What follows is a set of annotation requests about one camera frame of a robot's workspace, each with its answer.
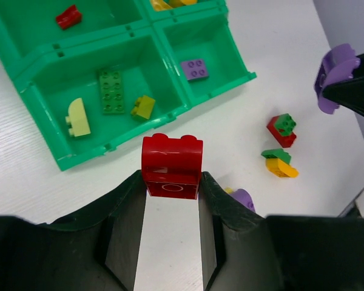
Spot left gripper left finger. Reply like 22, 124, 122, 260
0, 171, 146, 290

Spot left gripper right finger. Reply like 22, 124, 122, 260
198, 172, 364, 290

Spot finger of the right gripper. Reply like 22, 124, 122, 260
323, 53, 364, 117

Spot purple half-round lego brick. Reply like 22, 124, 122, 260
314, 43, 360, 115

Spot purple flower lego brick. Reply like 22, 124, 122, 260
230, 189, 255, 212

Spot red square lego brick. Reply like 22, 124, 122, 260
266, 116, 297, 148

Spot red arch lego brick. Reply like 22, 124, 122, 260
141, 133, 203, 200

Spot light green lego brick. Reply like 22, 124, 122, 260
65, 98, 91, 138

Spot lime square lego brick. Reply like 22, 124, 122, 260
130, 95, 155, 121

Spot purple curved lego brick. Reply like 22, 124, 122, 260
180, 59, 209, 81

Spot green lego plate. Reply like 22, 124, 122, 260
98, 69, 125, 115

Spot orange lego brick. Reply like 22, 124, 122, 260
169, 0, 198, 8

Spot yellow lego plate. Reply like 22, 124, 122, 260
150, 0, 173, 12

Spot small red curved lego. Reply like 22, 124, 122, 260
55, 5, 83, 30

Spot pale yellow lego brick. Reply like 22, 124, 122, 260
224, 187, 233, 194

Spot green square lego brick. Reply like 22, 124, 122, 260
274, 113, 296, 136

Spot yellow curved lego brick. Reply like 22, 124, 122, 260
266, 158, 298, 178

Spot dark green lego piece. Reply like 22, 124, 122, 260
261, 149, 291, 164

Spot green four-compartment bin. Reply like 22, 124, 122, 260
0, 1, 256, 170

